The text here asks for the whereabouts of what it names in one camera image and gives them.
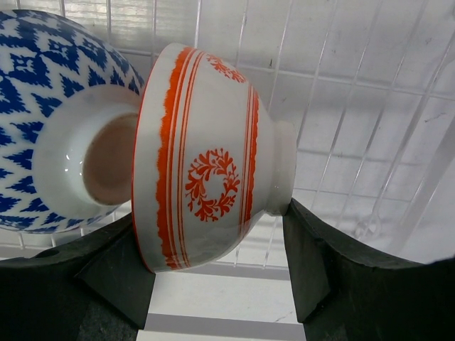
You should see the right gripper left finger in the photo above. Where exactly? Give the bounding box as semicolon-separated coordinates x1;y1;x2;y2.
1;215;156;340

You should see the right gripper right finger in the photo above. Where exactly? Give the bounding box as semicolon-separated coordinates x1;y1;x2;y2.
283;200;454;340

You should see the orange floral bowl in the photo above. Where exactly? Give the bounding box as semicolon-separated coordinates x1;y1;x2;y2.
132;43;297;273

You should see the blue zigzag bowl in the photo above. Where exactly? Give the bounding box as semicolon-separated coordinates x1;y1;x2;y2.
1;9;144;234

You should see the white wire dish rack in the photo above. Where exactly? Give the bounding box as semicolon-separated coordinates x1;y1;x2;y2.
1;1;454;263

